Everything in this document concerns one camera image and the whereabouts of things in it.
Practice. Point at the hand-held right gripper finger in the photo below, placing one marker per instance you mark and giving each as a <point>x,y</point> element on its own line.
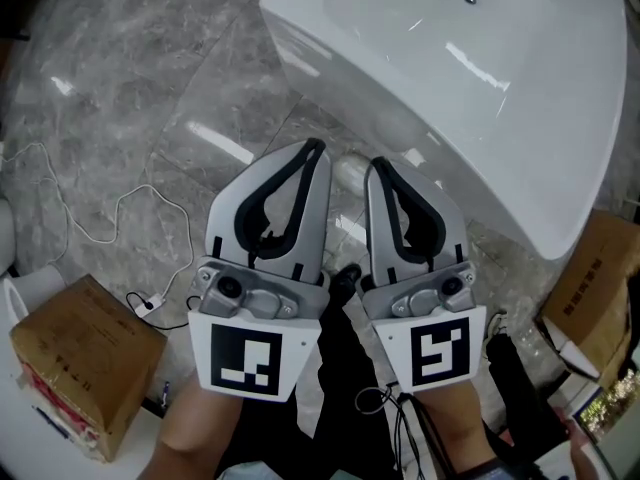
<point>377,228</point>
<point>445,203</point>

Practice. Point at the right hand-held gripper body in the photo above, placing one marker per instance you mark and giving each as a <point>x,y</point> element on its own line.
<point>440,353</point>

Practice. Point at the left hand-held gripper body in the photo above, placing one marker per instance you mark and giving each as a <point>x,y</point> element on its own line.
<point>250,348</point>

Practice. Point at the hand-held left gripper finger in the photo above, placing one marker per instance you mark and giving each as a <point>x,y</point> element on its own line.
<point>317,218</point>
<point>227,208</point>

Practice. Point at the white bathtub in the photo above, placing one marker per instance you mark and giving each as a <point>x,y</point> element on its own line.
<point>450,93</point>

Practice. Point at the person's left forearm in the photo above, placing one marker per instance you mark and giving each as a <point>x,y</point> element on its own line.
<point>190,433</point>

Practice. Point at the person's right forearm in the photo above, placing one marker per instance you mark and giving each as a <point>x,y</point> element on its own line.
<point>455,428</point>

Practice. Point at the person's black left shoe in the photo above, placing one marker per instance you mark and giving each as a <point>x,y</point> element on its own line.
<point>346,279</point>

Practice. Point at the person's white right shoe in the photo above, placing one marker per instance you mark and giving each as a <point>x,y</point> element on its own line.
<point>496,320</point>

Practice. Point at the person's right leg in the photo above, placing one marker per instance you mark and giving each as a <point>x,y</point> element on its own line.
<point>520,398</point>

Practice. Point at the person's leg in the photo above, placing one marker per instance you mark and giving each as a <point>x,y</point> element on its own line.
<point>350,393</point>
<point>520,398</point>

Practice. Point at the blue pen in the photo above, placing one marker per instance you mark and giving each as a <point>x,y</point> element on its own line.
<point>164,392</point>

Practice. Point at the person's left leg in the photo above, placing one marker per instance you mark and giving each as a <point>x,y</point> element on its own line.
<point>350,393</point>

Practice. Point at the white power adapter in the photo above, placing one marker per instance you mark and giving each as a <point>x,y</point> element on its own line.
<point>150,304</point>

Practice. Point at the brown cardboard box open flap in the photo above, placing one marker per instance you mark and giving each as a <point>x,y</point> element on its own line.
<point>590,288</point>

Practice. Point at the brown cardboard box red tape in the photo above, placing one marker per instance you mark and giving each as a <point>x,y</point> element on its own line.
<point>85,358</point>

